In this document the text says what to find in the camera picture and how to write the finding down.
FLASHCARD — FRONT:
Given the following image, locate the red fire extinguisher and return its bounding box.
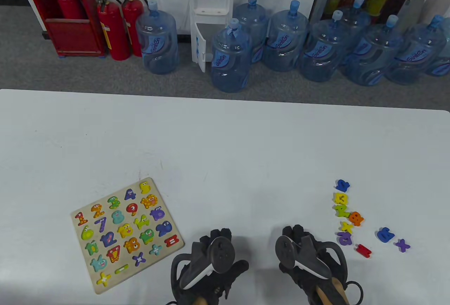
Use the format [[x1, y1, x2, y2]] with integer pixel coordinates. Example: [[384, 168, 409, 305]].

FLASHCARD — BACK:
[[121, 0, 148, 57], [97, 0, 131, 61]]

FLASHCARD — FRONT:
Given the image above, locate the person's right forearm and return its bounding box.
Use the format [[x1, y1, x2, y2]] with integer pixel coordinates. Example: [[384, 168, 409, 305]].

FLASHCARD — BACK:
[[315, 277, 349, 305]]

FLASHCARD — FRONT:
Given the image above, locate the row of blue water jugs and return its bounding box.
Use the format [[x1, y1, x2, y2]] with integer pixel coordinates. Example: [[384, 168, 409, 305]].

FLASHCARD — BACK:
[[135, 0, 450, 93]]

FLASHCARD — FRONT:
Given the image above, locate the large blue number math block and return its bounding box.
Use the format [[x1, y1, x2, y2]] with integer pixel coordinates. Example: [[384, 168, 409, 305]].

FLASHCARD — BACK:
[[377, 227, 396, 243]]

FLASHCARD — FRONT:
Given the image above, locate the dark grey tracking controller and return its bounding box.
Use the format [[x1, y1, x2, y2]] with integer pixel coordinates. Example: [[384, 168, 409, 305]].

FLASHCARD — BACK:
[[171, 235, 235, 297], [275, 235, 348, 284]]

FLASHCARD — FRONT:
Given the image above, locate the person's left hand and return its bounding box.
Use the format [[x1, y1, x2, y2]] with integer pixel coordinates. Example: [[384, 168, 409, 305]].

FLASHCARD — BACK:
[[173, 228, 249, 305]]

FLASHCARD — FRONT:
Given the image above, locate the red extinguisher inside cabinet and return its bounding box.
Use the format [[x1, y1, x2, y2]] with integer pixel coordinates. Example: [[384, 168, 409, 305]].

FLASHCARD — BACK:
[[57, 0, 85, 21]]

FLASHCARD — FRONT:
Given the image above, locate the red fire extinguisher cabinet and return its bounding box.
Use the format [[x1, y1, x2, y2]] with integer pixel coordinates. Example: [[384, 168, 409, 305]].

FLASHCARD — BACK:
[[20, 0, 106, 58]]

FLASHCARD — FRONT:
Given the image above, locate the black glove cable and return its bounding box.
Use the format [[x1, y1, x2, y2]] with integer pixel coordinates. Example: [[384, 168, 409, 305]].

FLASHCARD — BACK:
[[346, 280, 364, 305]]

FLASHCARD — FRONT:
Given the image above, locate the wooden math block puzzle board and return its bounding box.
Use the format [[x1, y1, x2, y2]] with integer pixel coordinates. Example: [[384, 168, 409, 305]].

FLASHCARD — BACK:
[[70, 177, 185, 295]]

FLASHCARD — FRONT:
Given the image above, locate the person's right hand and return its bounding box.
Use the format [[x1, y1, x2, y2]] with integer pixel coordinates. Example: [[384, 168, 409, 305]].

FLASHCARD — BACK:
[[278, 225, 349, 305]]

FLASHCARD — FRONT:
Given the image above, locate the cluster of math blocks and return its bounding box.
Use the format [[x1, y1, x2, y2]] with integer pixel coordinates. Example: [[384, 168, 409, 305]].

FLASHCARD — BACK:
[[333, 179, 411, 259]]

